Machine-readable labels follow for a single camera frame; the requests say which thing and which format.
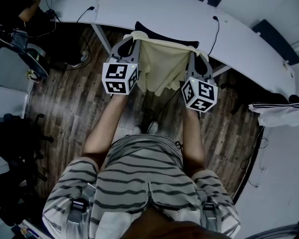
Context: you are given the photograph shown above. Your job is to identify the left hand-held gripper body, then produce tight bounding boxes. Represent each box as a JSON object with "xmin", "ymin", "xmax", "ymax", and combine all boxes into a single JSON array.
[{"xmin": 101, "ymin": 56, "xmax": 141, "ymax": 96}]

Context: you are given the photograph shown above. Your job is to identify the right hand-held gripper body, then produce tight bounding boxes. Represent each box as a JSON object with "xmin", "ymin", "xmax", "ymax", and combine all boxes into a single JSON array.
[{"xmin": 180, "ymin": 72, "xmax": 219, "ymax": 114}]

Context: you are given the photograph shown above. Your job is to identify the pale yellow clothes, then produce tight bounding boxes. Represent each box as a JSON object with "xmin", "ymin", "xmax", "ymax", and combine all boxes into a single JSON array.
[{"xmin": 123, "ymin": 30, "xmax": 198, "ymax": 97}]

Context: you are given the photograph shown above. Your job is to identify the person's right forearm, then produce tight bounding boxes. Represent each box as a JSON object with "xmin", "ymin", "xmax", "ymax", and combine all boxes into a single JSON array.
[{"xmin": 181, "ymin": 109, "xmax": 207, "ymax": 178}]

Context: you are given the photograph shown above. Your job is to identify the person's left forearm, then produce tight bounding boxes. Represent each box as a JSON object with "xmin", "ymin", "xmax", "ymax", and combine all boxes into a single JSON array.
[{"xmin": 81, "ymin": 94, "xmax": 131, "ymax": 171}]

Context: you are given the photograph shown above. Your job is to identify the black office chair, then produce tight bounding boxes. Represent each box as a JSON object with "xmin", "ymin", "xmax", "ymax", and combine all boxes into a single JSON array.
[
  {"xmin": 0, "ymin": 113, "xmax": 55, "ymax": 227},
  {"xmin": 18, "ymin": 48, "xmax": 50, "ymax": 79}
]

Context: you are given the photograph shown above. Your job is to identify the white curved desk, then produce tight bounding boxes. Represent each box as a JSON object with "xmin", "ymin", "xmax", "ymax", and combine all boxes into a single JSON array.
[{"xmin": 43, "ymin": 0, "xmax": 297, "ymax": 97}]

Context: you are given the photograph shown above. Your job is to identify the person's right white shoe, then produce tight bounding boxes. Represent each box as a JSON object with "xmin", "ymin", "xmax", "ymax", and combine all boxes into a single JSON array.
[{"xmin": 147, "ymin": 120, "xmax": 159, "ymax": 135}]

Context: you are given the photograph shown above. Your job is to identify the white garment with dark stripes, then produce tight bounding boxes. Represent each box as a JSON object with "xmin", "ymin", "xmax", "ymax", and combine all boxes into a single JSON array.
[{"xmin": 248, "ymin": 102, "xmax": 299, "ymax": 128}]

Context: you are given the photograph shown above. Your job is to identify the small colourful toy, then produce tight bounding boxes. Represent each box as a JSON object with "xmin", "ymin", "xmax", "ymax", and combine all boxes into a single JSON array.
[{"xmin": 26, "ymin": 68, "xmax": 38, "ymax": 81}]

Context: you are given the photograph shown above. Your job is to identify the person's striped shirt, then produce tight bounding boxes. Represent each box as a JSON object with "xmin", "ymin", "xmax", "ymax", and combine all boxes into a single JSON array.
[{"xmin": 41, "ymin": 134, "xmax": 242, "ymax": 239}]

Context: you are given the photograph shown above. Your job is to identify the black desk cable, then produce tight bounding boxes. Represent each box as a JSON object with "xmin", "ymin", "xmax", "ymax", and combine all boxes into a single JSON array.
[
  {"xmin": 76, "ymin": 6, "xmax": 96, "ymax": 24},
  {"xmin": 208, "ymin": 15, "xmax": 220, "ymax": 56}
]

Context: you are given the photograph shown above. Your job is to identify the black wall cable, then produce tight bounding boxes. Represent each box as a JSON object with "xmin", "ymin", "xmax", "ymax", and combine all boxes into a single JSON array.
[{"xmin": 240, "ymin": 137, "xmax": 269, "ymax": 188}]

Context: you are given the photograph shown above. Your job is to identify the grey right backpack strap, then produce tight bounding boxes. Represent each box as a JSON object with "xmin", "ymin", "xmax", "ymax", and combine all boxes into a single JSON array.
[{"xmin": 196, "ymin": 189, "xmax": 224, "ymax": 234}]

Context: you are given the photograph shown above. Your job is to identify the grey backpack strap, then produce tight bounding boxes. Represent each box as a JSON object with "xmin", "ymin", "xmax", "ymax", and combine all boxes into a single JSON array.
[
  {"xmin": 196, "ymin": 189, "xmax": 224, "ymax": 234},
  {"xmin": 65, "ymin": 181, "xmax": 96, "ymax": 239}
]

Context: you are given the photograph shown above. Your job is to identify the grey left backpack strap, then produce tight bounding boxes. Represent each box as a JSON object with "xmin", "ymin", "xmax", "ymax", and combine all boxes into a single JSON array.
[{"xmin": 65, "ymin": 181, "xmax": 96, "ymax": 239}]

